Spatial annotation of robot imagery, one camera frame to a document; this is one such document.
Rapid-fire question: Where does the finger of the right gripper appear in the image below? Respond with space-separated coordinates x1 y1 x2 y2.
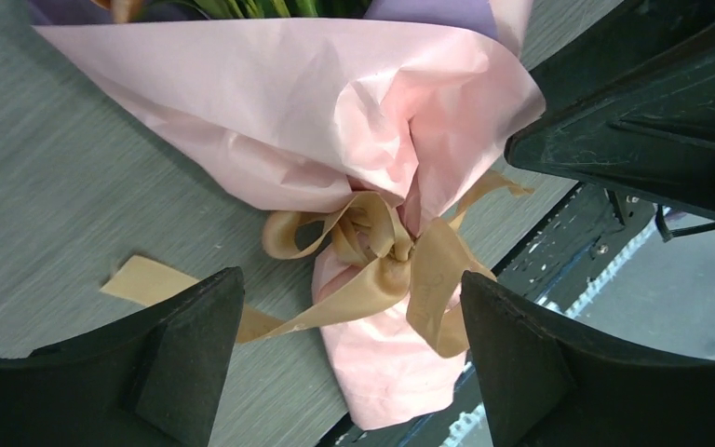
505 0 715 222

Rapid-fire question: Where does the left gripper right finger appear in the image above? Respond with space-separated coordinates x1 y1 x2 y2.
461 272 715 446

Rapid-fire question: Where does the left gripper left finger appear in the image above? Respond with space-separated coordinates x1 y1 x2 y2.
0 267 245 446

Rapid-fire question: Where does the tan ribbon bow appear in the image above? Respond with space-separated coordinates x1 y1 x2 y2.
99 169 534 360

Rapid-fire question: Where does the pink flower bouquet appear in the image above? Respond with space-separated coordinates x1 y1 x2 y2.
30 1 545 430

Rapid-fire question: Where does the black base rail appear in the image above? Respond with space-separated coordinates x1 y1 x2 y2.
319 183 654 446

